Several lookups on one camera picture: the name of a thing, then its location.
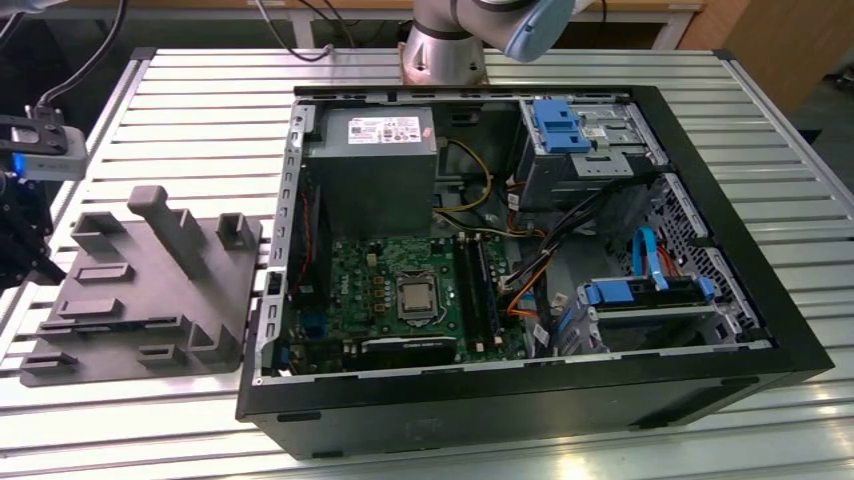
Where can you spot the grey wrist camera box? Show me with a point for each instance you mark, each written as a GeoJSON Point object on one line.
{"type": "Point", "coordinates": [54, 155]}

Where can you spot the blue plastic drive latch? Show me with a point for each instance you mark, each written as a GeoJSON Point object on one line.
{"type": "Point", "coordinates": [561, 127]}

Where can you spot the wooden cabinet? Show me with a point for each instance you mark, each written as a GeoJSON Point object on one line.
{"type": "Point", "coordinates": [781, 45]}

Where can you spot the grey plastic parts rack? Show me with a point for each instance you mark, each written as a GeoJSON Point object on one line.
{"type": "Point", "coordinates": [160, 310]}

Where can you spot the silver CPU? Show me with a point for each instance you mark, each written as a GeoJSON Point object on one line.
{"type": "Point", "coordinates": [418, 296]}

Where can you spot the blue board connector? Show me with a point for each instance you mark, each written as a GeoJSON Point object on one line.
{"type": "Point", "coordinates": [315, 327]}

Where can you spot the grey metal drive cage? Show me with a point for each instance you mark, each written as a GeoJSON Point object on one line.
{"type": "Point", "coordinates": [601, 165]}

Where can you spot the metal CPU socket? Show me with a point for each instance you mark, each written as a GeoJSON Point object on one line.
{"type": "Point", "coordinates": [421, 275]}

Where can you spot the black case fan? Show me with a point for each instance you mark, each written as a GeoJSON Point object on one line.
{"type": "Point", "coordinates": [319, 210]}

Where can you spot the grey power supply unit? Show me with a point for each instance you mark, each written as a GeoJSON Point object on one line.
{"type": "Point", "coordinates": [374, 190]}

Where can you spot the hard disk in blue carrier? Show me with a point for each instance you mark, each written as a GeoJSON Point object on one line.
{"type": "Point", "coordinates": [614, 292]}

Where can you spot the empty black RAM slot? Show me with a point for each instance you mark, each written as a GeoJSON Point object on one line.
{"type": "Point", "coordinates": [462, 280]}

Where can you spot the black Nvidia graphics card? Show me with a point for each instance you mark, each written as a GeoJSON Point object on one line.
{"type": "Point", "coordinates": [407, 352]}

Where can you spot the grey metal disk bay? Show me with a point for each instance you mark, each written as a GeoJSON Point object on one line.
{"type": "Point", "coordinates": [654, 316]}

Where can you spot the green Dell motherboard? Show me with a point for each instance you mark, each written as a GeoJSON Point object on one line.
{"type": "Point", "coordinates": [354, 257]}

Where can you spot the black open PC case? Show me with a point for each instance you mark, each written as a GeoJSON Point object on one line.
{"type": "Point", "coordinates": [507, 415]}

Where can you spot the white desk with wooden top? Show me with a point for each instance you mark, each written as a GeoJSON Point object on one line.
{"type": "Point", "coordinates": [681, 25]}

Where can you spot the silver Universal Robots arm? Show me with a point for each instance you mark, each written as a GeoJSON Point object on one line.
{"type": "Point", "coordinates": [441, 45]}

